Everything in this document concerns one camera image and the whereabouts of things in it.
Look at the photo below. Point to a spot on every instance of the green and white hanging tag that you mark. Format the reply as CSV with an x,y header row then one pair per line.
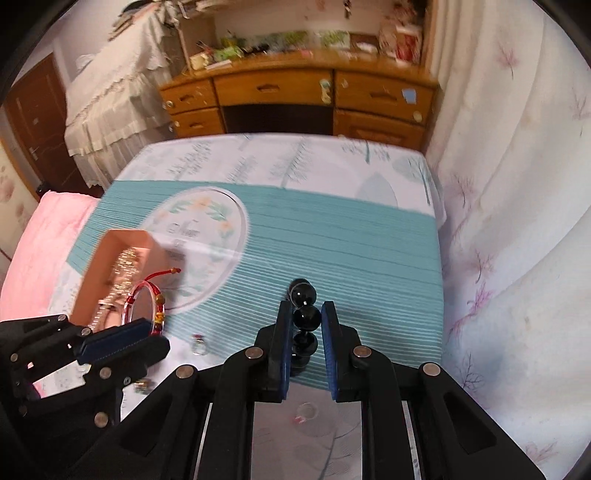
x,y
325,91

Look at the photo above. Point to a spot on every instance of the white lace cover cloth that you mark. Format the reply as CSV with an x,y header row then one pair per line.
x,y
115,101

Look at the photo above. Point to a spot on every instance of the white leaf print curtain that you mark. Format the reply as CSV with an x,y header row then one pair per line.
x,y
508,184

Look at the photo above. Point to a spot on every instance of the patterned paper bag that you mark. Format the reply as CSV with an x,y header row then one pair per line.
x,y
388,37

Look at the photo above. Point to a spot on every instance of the pink blanket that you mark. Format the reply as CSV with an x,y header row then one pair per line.
x,y
41,240

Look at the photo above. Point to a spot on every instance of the brown wooden door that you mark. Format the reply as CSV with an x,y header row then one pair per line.
x,y
41,106

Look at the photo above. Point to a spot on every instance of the small gold pendant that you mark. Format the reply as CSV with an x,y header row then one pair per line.
x,y
143,386

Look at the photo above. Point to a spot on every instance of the red and white cup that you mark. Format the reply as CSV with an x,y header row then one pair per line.
x,y
408,44

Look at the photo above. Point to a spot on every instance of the gold pearl brooch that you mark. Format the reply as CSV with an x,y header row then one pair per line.
x,y
125,263

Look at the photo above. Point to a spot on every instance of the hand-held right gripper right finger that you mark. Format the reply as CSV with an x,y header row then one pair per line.
x,y
330,355

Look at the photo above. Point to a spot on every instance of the pink plastic drawer box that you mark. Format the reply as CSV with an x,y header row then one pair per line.
x,y
99,263

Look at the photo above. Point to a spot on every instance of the hanging keys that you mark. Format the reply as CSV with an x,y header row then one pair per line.
x,y
346,8

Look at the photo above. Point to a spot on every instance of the wooden desk with drawers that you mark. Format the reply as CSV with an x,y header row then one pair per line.
x,y
272,87

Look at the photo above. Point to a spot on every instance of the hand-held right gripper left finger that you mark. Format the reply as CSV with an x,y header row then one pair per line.
x,y
285,355

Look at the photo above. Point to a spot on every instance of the blue sticker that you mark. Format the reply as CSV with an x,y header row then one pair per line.
x,y
409,96

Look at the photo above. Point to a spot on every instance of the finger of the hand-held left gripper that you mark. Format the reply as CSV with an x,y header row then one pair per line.
x,y
138,357
117,340

